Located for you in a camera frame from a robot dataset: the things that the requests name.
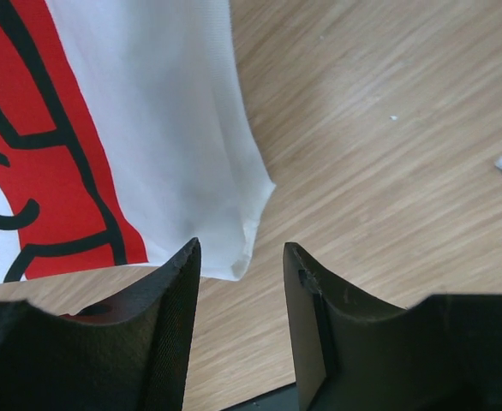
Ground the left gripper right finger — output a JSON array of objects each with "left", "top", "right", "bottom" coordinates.
[{"left": 283, "top": 242, "right": 502, "bottom": 410}]

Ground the white t shirt red print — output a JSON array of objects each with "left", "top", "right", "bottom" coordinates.
[{"left": 0, "top": 1, "right": 274, "bottom": 283}]

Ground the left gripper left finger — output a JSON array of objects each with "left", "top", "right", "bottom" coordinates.
[{"left": 0, "top": 239, "right": 201, "bottom": 410}]

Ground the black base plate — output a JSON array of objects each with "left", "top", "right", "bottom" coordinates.
[{"left": 224, "top": 383, "right": 299, "bottom": 411}]

